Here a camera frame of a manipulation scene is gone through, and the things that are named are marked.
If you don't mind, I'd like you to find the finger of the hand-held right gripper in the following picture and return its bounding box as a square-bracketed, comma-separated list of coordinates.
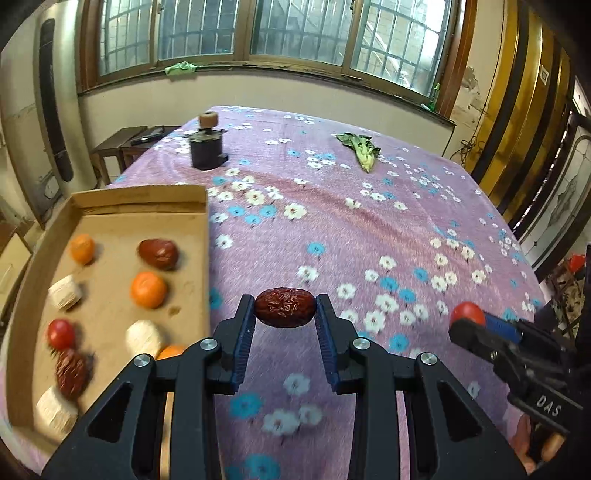
[484, 312, 537, 345]
[449, 316, 509, 366]

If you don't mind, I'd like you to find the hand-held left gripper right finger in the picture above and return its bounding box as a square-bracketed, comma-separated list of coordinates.
[315, 294, 527, 480]

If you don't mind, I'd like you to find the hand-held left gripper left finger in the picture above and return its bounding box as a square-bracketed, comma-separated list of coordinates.
[42, 294, 257, 480]

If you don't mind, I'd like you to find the small red tomato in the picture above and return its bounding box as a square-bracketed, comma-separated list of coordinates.
[47, 318, 78, 352]
[451, 301, 486, 328]

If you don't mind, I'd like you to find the long red date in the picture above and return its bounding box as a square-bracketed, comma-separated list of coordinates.
[255, 287, 316, 328]

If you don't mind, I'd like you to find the white block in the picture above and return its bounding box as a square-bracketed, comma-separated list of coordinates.
[48, 274, 84, 311]
[126, 320, 165, 356]
[35, 385, 79, 435]

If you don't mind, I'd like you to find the small red date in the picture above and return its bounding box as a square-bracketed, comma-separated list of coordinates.
[137, 238, 179, 271]

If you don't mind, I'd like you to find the large wrinkled red date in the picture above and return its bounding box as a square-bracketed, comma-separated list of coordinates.
[54, 348, 93, 400]

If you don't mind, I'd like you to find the cardboard box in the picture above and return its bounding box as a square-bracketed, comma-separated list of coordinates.
[6, 185, 211, 432]

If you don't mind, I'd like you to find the person's right hand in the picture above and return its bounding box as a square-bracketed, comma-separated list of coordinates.
[521, 415, 568, 466]

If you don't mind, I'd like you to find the purple floral tablecloth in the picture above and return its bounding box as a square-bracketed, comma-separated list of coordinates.
[18, 105, 555, 480]

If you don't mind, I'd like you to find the green leafy vegetable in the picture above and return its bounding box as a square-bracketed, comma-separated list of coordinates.
[335, 132, 382, 174]

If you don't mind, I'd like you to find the black cylinder device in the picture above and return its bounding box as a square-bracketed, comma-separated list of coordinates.
[183, 129, 229, 171]

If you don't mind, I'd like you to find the black remote control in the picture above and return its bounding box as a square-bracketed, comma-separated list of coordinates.
[130, 129, 164, 146]

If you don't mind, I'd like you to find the wooden cabinet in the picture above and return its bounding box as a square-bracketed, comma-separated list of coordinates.
[0, 220, 35, 324]

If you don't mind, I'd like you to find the grey appliance with round dial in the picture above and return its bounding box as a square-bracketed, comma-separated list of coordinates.
[34, 168, 63, 204]

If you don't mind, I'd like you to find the barred window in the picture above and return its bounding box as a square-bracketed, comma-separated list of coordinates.
[78, 0, 476, 116]

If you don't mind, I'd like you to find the tower air conditioner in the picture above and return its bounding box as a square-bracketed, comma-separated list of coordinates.
[28, 14, 83, 217]

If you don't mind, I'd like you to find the yellow wooden door frame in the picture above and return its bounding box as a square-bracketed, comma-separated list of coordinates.
[471, 0, 578, 222]

